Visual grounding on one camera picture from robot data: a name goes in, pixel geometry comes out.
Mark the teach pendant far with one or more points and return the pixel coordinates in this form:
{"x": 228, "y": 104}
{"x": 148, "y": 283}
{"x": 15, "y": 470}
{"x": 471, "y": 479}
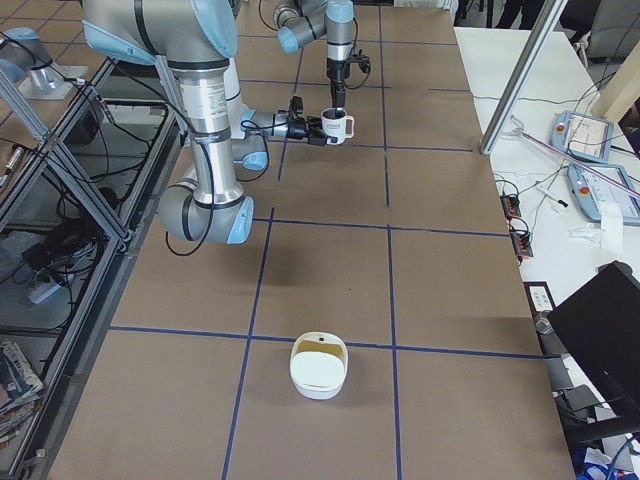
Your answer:
{"x": 582, "y": 136}

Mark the black red connector box left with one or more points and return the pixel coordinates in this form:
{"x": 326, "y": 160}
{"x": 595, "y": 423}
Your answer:
{"x": 510, "y": 205}

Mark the aluminium frame post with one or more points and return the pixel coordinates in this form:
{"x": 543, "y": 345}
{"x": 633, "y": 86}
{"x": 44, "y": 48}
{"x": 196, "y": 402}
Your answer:
{"x": 541, "y": 30}

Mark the brown paper table cover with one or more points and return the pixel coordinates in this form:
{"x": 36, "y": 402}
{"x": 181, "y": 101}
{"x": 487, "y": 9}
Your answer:
{"x": 396, "y": 243}

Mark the black red connector box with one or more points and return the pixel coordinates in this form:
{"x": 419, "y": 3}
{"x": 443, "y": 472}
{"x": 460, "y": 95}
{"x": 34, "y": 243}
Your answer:
{"x": 510, "y": 205}
{"x": 521, "y": 244}

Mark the black monitor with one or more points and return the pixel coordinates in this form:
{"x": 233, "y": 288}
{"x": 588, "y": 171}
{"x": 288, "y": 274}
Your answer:
{"x": 599, "y": 327}

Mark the black marker pen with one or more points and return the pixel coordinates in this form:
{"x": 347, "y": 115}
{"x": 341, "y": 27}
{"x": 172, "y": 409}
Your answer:
{"x": 547, "y": 193}

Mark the white bowl with lid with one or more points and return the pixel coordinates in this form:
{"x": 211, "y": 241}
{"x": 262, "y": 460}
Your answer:
{"x": 318, "y": 365}

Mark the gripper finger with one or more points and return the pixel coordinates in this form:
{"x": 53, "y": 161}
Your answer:
{"x": 341, "y": 96}
{"x": 314, "y": 124}
{"x": 335, "y": 91}
{"x": 321, "y": 140}

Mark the teach pendant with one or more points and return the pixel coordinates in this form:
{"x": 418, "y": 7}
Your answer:
{"x": 590, "y": 188}
{"x": 582, "y": 136}

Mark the teach pendant near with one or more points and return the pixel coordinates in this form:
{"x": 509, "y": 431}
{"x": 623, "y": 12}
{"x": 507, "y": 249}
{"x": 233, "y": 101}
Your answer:
{"x": 590, "y": 188}

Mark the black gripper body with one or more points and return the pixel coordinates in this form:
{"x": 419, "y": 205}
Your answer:
{"x": 296, "y": 128}
{"x": 336, "y": 73}

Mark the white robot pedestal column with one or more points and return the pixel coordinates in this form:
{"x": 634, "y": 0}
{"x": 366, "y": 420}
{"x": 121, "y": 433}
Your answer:
{"x": 233, "y": 93}

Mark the black box with white label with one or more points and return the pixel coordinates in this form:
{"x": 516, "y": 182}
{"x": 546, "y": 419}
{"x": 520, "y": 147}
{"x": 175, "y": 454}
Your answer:
{"x": 539, "y": 296}

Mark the black red connector box right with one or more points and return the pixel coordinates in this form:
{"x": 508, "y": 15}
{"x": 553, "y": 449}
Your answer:
{"x": 521, "y": 244}

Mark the white ribbed HOME mug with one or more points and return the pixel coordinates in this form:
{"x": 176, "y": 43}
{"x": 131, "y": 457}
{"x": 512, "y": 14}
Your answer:
{"x": 337, "y": 125}

